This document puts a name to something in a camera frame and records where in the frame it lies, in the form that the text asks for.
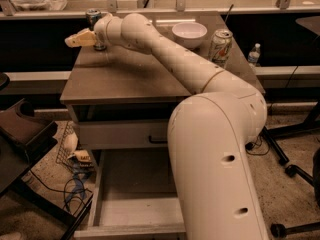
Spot blue silver redbull can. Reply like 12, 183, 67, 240
86, 8, 106, 51

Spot black drawer handle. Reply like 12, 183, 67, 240
148, 135, 168, 144

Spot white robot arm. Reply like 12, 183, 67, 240
65, 13, 269, 240

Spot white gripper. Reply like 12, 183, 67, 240
65, 13, 123, 48

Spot grey cabinet with glossy top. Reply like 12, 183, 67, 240
61, 17, 260, 163

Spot black power adapter with cable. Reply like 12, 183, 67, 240
245, 136, 270, 156

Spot black tripod legs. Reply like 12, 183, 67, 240
262, 101, 320, 238

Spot dark wooden chair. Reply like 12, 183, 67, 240
0, 72, 94, 240

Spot white ceramic bowl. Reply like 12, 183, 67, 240
172, 22, 207, 49

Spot clear plastic water bottle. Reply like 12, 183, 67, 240
248, 43, 261, 67

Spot white green soda can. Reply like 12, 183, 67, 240
208, 29, 233, 68

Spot thin metal rod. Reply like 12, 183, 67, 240
224, 4, 234, 25

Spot grey closed top drawer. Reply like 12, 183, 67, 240
73, 120, 168, 150

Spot wire mesh basket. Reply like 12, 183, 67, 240
56, 122, 93, 171

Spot black floor cables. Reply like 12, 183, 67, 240
29, 163, 95, 218

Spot grey open middle drawer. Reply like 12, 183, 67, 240
74, 148, 186, 240

